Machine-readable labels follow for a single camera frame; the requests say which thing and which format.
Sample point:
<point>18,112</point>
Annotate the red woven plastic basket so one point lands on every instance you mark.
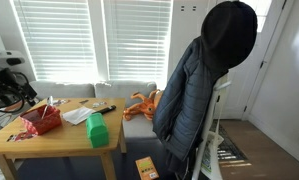
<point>42,123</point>

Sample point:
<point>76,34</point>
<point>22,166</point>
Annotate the white cloth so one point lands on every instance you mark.
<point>77,115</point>

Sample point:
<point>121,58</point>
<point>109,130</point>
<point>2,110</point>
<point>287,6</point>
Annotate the small dark flat piece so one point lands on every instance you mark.
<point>83,101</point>

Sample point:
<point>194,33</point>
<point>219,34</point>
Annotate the white light switch plate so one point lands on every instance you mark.
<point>188,8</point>

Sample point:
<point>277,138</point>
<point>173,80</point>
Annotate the grey fabric sofa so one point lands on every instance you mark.
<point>122,91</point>

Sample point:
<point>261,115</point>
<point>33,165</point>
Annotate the small clear wrapper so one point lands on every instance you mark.
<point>99,104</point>

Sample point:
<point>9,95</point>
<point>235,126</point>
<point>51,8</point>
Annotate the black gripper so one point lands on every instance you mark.
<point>5,83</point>

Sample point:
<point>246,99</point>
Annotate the silver metal spoon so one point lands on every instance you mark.
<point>46,106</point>

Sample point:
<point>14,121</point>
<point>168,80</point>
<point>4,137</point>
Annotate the light wooden table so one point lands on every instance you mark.
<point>69,136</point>

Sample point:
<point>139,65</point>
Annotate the white tote bag green print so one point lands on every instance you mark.
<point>211,160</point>

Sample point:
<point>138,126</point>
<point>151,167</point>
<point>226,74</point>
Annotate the dark striped door mat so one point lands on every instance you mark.
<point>232,150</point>

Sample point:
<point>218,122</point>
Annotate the green plastic box with lid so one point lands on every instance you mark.
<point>97,130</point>

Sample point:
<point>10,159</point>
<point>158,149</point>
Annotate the dark grey puffer jacket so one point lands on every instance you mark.
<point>185,106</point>

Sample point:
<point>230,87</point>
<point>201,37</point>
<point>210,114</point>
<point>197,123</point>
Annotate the white coat stand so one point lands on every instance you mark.
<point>209,126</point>

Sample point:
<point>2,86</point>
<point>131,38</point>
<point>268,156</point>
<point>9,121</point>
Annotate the white window blind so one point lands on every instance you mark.
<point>139,36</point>
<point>59,36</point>

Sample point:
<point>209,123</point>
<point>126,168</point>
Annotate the black knit hat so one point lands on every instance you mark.
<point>229,33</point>

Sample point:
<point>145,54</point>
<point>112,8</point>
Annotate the black marker pen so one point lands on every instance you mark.
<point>106,109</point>

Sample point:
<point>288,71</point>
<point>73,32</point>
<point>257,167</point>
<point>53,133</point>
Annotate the orange plush toy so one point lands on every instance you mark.
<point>144,107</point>

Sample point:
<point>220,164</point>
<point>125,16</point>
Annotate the red and black printed card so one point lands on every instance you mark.
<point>22,136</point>

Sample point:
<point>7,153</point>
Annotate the shiny plastic packet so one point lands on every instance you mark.
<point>60,102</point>

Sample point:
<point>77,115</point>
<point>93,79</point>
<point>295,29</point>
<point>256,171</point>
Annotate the white door with window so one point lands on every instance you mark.
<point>252,66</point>

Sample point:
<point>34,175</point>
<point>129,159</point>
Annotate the dark blue floor rug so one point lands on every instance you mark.
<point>129,156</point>

